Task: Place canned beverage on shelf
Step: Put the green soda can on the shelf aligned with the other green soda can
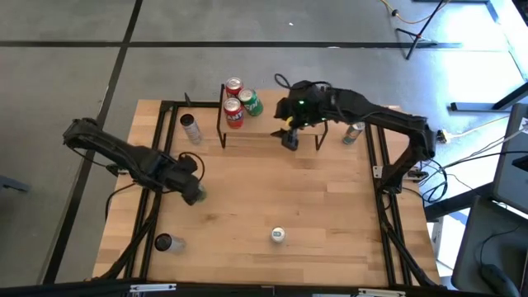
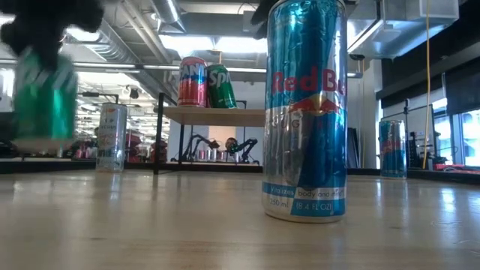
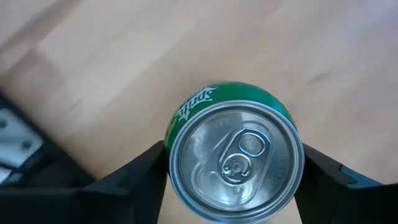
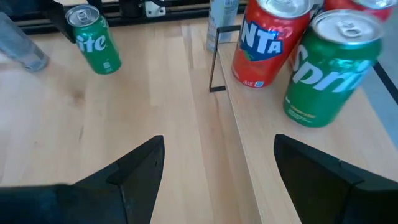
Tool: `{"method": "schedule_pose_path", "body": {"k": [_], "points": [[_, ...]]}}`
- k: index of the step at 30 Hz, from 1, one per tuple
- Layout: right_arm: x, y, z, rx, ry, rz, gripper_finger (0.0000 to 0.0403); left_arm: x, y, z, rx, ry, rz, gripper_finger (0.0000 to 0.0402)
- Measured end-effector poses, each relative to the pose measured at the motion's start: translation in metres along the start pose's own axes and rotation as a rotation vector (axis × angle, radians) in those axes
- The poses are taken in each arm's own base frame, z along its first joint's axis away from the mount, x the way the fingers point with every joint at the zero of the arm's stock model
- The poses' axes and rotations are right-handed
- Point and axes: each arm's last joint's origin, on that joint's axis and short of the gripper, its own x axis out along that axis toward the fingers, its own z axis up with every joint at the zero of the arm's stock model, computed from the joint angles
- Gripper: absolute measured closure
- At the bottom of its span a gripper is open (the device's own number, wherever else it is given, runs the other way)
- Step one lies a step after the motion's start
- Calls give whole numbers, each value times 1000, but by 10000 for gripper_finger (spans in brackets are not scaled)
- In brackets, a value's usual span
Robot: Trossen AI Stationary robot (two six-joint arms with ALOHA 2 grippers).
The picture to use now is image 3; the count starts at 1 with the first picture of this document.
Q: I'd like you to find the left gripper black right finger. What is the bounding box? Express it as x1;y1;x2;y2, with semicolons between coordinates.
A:
294;142;398;224

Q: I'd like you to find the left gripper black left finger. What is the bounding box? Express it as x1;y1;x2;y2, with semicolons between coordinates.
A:
76;140;169;224

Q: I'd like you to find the green Sprite can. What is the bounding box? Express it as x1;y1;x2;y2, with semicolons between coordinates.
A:
164;81;305;224

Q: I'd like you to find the black aluminium rail frame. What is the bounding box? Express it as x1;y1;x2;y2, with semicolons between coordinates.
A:
0;90;98;189

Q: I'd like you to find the metal corner bracket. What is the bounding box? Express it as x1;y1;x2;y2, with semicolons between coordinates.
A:
0;108;44;184

